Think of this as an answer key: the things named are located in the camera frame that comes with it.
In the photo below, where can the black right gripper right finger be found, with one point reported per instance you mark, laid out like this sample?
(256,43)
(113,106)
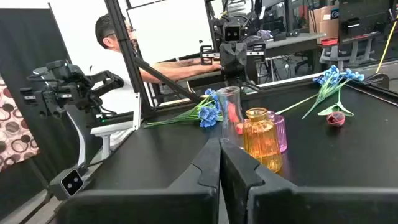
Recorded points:
(311,208)

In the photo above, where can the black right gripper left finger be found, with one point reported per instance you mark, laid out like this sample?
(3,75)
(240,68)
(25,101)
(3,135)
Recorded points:
(140,208)

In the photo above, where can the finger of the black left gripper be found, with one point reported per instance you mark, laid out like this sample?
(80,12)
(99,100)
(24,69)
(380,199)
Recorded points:
(240,57)
(226,57)

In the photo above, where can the blue artificial flower bunch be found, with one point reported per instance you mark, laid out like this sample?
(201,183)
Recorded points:
(207,115)
(329,76)

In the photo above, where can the amber ribbed glass vase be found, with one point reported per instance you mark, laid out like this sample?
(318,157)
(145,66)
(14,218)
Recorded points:
(261,140)

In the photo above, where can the dark red artificial tulip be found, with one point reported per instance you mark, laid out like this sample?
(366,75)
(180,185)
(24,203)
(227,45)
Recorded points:
(335,119)

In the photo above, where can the neighbouring station robot arm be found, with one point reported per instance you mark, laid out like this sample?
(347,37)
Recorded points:
(71,84)

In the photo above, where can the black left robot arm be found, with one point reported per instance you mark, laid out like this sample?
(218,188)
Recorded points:
(253,40)

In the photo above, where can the clear glass vase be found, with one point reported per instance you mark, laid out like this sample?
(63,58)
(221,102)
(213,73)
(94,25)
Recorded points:
(225,130)

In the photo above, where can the pink ribbed glass vase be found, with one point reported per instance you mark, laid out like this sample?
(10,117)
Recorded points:
(281,133)

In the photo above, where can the white board panel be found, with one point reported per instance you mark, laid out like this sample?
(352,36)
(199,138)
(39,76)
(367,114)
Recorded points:
(171,28)

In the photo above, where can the grey desk with keyboard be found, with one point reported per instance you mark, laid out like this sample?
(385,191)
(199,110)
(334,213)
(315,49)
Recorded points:
(292,40)

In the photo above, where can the cardboard box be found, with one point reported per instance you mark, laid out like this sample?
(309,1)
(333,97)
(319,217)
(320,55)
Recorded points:
(323,25)

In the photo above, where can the red tray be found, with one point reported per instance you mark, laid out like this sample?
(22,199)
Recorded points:
(329,41)

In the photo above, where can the person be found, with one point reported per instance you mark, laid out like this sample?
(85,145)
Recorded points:
(109,31)

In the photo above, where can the grey metal stand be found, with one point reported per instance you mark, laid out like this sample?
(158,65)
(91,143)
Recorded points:
(354,49)

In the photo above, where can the black stand foot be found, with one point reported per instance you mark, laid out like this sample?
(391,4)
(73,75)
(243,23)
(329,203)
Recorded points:
(377,81)

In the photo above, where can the brown circle patterned cloth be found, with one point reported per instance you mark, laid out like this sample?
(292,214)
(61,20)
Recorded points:
(15,130)

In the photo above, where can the yellow pole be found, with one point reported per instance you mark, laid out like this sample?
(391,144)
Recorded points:
(387,46)

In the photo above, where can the black partition panel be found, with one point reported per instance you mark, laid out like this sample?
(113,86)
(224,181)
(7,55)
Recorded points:
(31,46)

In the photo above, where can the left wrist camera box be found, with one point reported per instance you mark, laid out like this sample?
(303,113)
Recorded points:
(232,32)

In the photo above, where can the black diagonal frame brace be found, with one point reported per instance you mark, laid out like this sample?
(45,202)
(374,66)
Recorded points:
(168,81)

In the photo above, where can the table-level camera box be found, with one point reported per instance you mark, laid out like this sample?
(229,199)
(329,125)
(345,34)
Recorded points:
(71,183)

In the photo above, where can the silver aluminium bracket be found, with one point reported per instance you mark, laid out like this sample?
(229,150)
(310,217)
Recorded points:
(107,129)

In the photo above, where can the black frame strut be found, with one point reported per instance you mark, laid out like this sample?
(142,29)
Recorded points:
(124,46)

